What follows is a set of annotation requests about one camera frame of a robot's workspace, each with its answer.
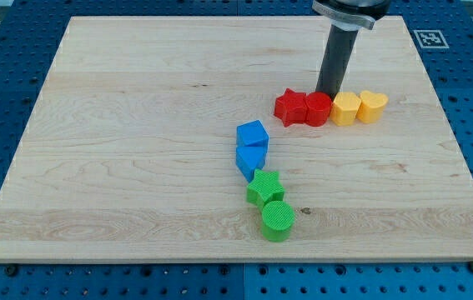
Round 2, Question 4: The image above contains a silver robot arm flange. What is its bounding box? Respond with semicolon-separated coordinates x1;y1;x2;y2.
311;0;391;31

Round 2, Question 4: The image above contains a yellow hexagon block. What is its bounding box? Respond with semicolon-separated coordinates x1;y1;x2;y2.
330;92;361;126

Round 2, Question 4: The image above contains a blue triangle block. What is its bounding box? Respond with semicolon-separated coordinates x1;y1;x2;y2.
236;146;267;183

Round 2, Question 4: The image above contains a blue cube block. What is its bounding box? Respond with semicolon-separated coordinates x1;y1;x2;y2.
236;120;269;148

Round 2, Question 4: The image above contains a green star block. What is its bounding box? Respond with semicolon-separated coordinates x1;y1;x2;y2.
246;169;285;211

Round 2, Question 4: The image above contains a red star block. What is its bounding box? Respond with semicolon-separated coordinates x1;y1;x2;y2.
274;88;308;127

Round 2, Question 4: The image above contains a green cylinder block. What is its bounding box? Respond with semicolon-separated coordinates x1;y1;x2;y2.
261;201;295;243

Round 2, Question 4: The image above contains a red cylinder block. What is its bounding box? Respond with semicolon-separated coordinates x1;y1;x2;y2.
305;92;332;127

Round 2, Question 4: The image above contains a light wooden board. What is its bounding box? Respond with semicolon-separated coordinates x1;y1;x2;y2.
0;16;473;264

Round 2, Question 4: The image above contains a yellow heart block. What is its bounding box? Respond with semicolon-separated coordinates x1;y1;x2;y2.
356;90;389;123

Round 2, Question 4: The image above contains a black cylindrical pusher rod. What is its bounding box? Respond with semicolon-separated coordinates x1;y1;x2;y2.
315;25;358;98

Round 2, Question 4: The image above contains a white fiducial marker tag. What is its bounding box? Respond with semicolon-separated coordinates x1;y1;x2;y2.
414;29;449;49

